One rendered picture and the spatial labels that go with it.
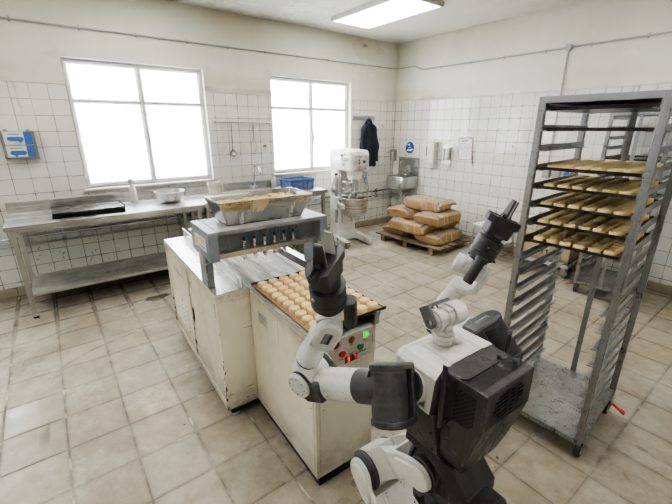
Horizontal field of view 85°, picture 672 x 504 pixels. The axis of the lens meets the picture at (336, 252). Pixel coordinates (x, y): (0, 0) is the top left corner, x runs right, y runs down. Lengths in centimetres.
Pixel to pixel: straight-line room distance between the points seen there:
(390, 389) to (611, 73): 474
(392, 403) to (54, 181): 440
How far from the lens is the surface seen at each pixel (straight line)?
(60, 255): 503
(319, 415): 182
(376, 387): 95
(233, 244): 211
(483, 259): 127
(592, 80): 535
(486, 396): 95
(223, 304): 211
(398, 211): 568
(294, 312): 167
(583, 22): 551
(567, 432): 251
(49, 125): 486
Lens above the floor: 168
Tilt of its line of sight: 19 degrees down
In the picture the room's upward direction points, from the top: straight up
